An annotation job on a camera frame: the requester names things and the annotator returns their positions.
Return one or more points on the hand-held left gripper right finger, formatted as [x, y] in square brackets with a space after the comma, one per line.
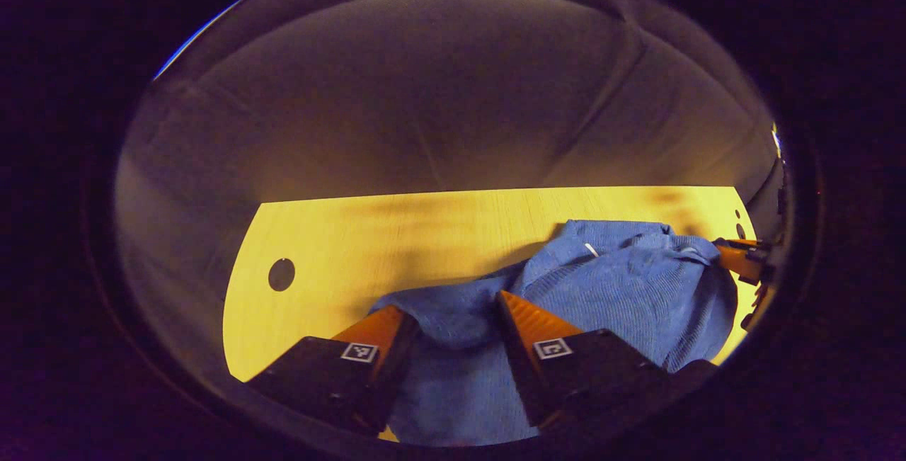
[520, 369]

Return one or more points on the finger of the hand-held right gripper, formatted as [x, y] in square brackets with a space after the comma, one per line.
[761, 305]
[743, 257]

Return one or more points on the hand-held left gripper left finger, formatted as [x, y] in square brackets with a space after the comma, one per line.
[396, 369]

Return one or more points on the blue button-up shirt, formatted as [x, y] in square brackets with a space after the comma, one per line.
[601, 291]

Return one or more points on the black backdrop cloth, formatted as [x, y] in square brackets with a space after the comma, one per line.
[425, 93]

